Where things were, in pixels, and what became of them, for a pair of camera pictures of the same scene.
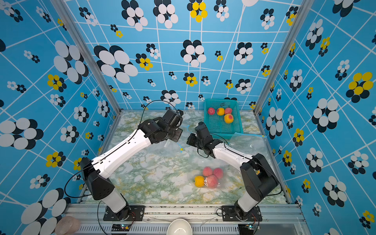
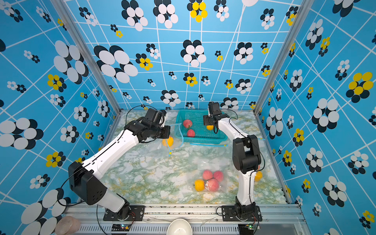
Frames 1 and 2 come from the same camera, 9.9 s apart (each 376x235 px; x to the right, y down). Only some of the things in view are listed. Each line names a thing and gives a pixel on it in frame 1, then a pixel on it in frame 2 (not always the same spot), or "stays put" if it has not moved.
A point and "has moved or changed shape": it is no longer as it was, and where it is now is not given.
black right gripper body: x=200 y=146 to x=207 y=120
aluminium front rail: x=290 y=220 stays put
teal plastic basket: x=223 y=117 has moved or changed shape
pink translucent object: x=68 y=225 stays put
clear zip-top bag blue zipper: x=251 y=144 has moved or changed shape
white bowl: x=179 y=226 stays put
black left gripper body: x=175 y=133 to x=159 y=131
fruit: x=218 y=172 stays put
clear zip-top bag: x=174 y=145 has moved or changed shape
